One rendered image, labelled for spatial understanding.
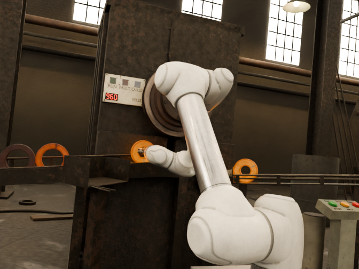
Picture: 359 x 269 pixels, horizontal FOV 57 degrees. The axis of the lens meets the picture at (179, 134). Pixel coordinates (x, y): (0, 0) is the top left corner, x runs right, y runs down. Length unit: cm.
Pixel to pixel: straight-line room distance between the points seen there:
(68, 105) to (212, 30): 602
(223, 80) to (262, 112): 836
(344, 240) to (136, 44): 166
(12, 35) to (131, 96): 282
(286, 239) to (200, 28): 174
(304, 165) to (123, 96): 293
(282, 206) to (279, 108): 898
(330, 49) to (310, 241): 486
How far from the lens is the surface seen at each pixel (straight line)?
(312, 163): 449
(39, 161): 202
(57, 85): 819
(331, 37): 650
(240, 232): 93
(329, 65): 636
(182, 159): 172
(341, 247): 185
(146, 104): 206
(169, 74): 121
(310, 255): 195
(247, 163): 214
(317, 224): 192
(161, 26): 236
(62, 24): 774
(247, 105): 942
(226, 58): 248
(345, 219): 184
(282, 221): 105
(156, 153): 167
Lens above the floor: 80
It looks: 2 degrees up
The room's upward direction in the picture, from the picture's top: 5 degrees clockwise
